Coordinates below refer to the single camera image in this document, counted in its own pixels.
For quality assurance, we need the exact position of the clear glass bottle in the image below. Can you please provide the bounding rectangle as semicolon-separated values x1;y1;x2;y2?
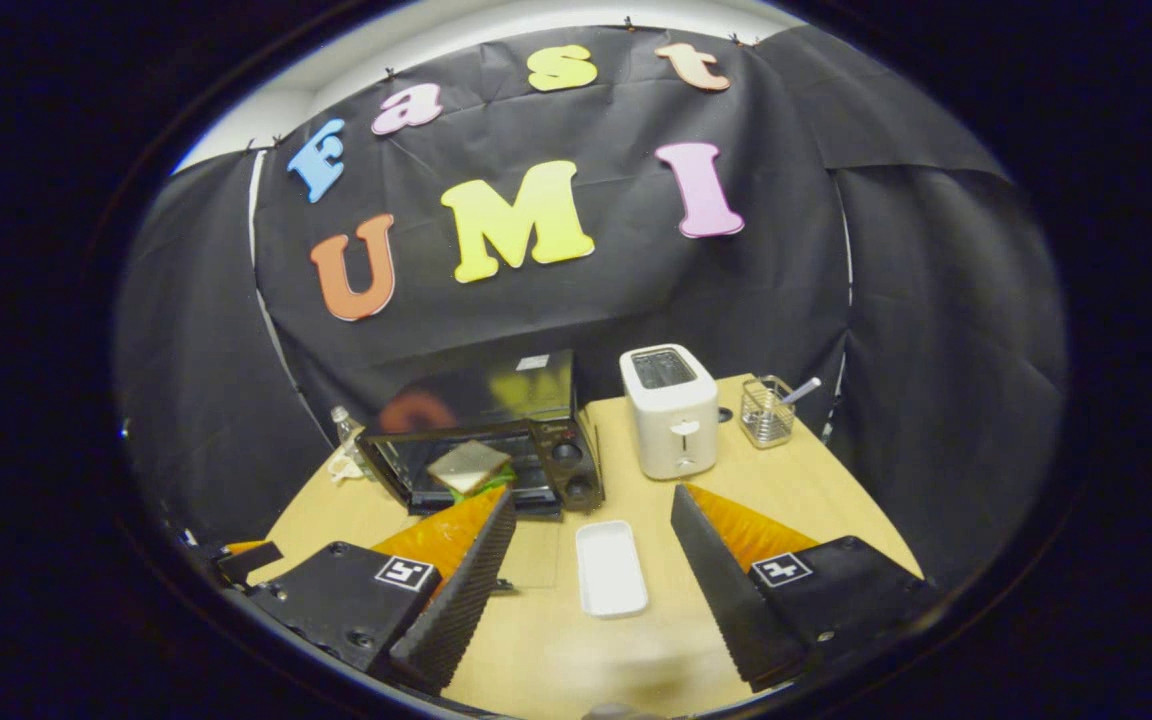
330;405;367;471

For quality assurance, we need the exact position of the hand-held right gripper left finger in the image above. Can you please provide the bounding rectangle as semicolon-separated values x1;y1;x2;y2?
248;486;517;694

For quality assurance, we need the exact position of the black backdrop cloth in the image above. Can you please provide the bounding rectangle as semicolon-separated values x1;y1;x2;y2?
116;25;1069;591

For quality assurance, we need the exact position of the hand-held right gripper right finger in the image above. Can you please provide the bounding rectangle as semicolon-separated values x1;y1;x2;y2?
671;484;939;693

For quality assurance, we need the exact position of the wire mesh utensil holder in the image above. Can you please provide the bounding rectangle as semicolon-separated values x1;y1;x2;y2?
740;375;797;449

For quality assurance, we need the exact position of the white toaster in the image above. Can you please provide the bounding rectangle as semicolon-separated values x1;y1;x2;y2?
620;344;720;481

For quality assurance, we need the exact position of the lettuce sandwich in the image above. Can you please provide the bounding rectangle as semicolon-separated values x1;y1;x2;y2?
426;440;517;499

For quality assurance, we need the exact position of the black electric oven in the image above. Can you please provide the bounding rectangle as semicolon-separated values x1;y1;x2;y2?
356;350;605;593

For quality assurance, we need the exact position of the white rectangular tray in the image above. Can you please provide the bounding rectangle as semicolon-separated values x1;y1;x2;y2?
576;520;650;618

